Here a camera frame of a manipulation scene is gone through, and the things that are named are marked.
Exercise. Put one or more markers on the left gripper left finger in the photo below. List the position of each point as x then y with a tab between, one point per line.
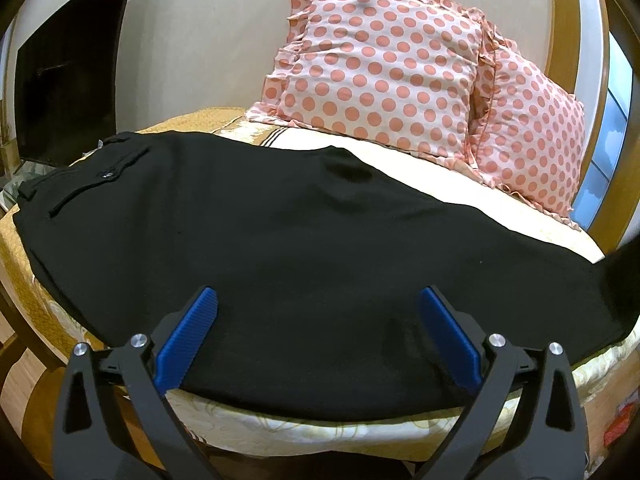
90	437

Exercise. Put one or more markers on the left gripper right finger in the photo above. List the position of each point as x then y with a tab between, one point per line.
524	421

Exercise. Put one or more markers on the black pants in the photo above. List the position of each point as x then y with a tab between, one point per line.
318	261

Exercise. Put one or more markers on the rear polka dot pillow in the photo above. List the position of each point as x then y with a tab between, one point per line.
526	132

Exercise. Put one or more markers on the polka dot pillow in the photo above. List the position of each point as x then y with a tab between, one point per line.
526	132
399	73

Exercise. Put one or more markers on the black television screen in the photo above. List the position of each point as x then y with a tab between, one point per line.
64	97

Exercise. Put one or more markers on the front polka dot pillow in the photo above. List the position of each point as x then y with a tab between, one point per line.
399	73

